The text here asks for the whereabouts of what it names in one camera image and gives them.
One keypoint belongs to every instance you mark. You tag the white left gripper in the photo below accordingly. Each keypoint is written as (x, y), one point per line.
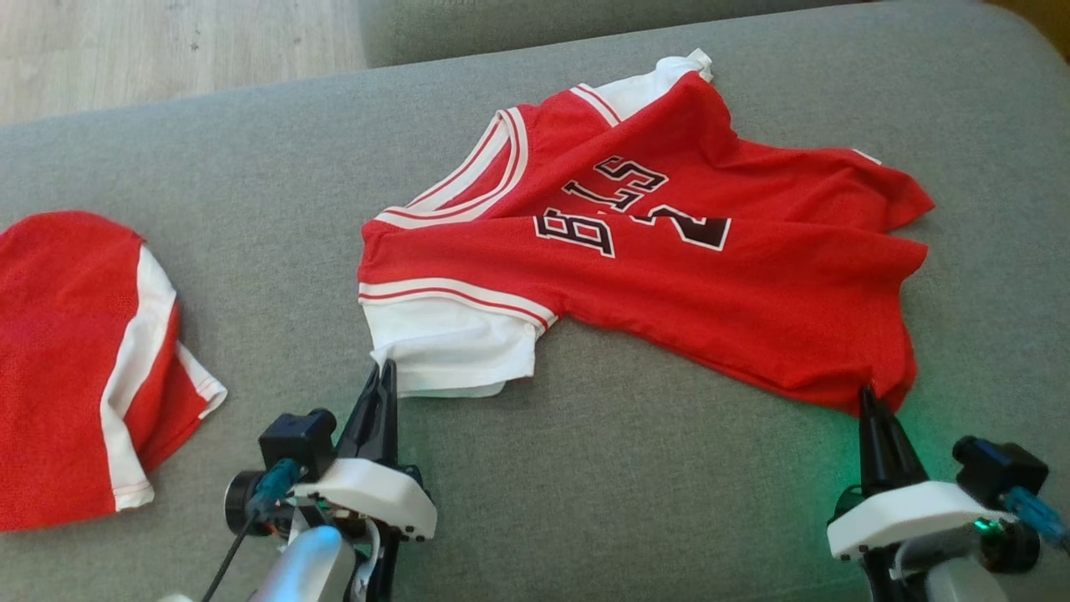
(376, 497)

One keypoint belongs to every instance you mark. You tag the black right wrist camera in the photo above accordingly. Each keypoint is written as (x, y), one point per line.
(999, 468)

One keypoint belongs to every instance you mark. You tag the red basketball jersey white trim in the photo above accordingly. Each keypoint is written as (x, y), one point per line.
(752, 284)

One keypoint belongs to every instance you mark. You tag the grey sofa cushion with seam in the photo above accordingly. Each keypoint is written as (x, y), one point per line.
(501, 25)

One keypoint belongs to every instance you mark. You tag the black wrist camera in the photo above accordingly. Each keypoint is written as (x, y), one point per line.
(999, 468)
(292, 443)

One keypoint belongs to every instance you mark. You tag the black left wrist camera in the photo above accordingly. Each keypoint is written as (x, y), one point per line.
(292, 443)

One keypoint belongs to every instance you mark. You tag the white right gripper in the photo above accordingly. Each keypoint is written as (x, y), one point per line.
(903, 514)

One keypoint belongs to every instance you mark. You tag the yellow cushion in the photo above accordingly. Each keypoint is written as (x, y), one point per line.
(1041, 21)

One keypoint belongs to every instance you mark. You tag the red shorts white side stripe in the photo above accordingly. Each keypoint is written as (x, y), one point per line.
(58, 368)

